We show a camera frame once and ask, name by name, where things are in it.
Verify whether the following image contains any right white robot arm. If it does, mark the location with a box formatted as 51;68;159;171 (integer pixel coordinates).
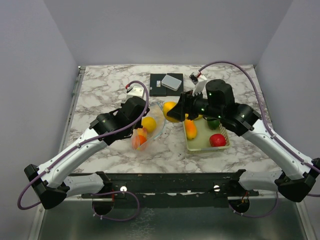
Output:
167;79;320;203

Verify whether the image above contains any green lime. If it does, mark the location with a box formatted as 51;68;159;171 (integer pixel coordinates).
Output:
207;119;220;130

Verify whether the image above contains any orange yellow peach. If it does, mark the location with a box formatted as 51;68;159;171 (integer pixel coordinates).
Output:
162;101;181;123

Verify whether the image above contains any pale green plastic basket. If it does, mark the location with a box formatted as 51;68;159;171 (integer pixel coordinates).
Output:
183;118;230;153

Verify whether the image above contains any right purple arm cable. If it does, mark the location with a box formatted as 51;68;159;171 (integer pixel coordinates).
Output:
198;61;320;198

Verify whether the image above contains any black flat box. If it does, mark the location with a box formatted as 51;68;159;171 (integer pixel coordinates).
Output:
149;73;184;97

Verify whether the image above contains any yellow lemon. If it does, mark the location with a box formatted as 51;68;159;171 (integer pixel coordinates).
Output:
141;116;157;134

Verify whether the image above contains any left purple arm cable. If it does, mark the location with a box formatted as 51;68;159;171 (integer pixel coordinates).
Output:
17;80;150;210

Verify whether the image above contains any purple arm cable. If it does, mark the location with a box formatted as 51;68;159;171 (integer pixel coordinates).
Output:
17;80;150;210
198;61;320;198

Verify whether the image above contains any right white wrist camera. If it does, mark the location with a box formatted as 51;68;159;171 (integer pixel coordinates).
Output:
189;71;208;96

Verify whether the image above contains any yellow orange mango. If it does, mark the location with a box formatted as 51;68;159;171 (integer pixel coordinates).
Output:
184;119;197;140

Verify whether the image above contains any grey white small box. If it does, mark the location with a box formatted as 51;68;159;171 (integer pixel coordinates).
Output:
161;74;182;91

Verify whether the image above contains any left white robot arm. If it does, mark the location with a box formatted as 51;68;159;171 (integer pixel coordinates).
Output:
24;96;149;210

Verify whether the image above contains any red apple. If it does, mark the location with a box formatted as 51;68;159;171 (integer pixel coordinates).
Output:
209;133;227;147

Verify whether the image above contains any black metal base rail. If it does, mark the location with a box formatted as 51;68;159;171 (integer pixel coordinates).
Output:
59;171;296;210

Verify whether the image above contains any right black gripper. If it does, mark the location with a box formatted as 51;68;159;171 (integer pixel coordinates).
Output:
168;87;224;121

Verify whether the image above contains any orange tangerine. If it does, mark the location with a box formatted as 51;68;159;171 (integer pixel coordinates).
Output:
132;135;147;150

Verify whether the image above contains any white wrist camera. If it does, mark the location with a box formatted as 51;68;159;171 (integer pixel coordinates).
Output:
189;71;208;96
125;83;145;100

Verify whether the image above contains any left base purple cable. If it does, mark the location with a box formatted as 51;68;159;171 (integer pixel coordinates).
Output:
91;191;140;222

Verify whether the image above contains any yellow banana bunch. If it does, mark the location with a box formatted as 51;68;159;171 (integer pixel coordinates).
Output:
185;113;203;121

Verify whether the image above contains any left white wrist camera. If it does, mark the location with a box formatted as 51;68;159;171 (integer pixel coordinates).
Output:
125;83;145;100

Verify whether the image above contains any clear zip top bag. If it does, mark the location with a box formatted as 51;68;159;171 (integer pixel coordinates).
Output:
131;102;166;151

